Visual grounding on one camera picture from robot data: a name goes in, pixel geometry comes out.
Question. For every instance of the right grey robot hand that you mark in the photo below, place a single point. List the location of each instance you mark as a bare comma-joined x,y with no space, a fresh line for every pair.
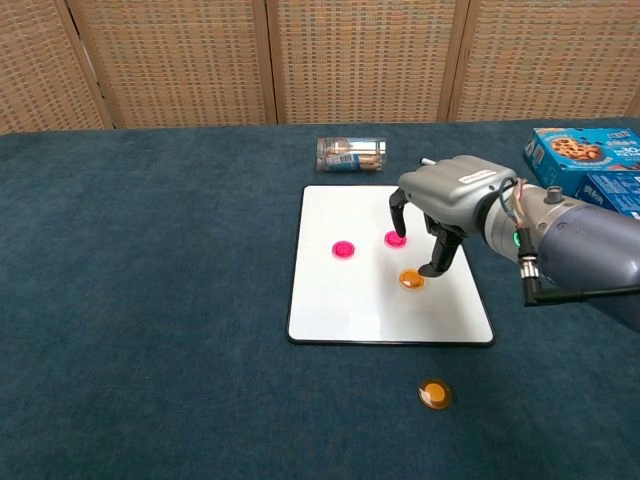
455,190

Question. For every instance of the red round magnet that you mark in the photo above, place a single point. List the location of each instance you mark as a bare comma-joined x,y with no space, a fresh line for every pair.
392,241
343,249

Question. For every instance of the yellow round magnet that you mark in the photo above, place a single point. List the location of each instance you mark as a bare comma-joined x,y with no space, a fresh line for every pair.
410,281
434,393

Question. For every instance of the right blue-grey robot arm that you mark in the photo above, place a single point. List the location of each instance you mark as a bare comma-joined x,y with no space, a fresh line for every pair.
585,245

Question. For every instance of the white magnetic whiteboard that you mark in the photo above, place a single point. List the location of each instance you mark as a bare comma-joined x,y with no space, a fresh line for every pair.
350,300

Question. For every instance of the white marker black cap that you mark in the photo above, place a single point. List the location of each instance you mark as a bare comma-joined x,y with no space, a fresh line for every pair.
428,162

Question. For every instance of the clear plastic snack jar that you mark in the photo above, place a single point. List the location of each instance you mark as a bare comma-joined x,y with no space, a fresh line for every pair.
350,155

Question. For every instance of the blue chocolate chip cookie box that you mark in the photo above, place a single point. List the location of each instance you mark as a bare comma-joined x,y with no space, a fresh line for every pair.
570,152

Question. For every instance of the blue Oreo box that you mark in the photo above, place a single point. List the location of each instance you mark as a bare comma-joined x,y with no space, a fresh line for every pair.
615,192

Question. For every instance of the woven wooden folding screen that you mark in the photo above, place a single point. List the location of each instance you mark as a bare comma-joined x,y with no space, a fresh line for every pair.
350,60

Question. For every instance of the dark blue table cloth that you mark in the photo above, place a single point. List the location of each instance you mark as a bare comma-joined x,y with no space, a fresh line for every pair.
150,300

